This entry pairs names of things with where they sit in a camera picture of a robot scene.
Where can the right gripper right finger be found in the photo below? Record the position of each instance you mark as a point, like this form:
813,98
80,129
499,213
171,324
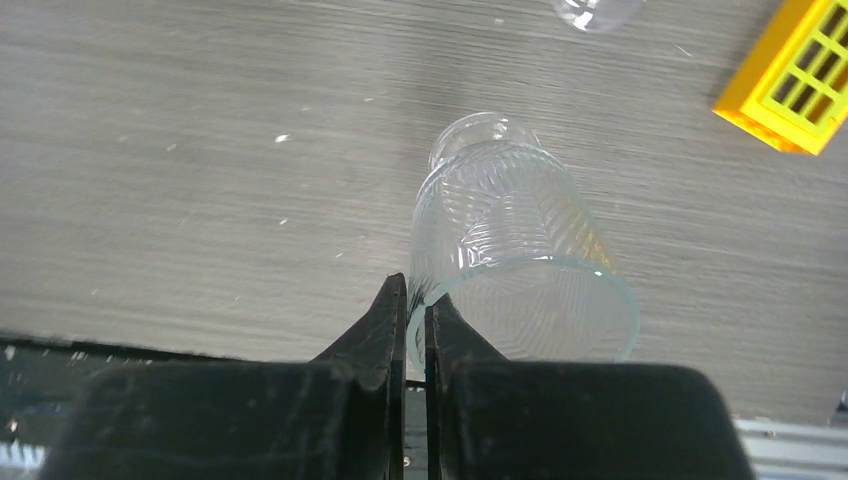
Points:
492,418

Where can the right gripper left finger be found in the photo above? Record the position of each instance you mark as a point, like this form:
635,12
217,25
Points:
337,416

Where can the clear ribbed wine glass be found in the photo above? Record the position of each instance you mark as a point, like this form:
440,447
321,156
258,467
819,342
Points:
595,16

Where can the colourful toy brick building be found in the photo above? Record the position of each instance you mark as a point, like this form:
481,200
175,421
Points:
791,90

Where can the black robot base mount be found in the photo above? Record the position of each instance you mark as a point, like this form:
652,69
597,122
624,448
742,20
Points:
41,376

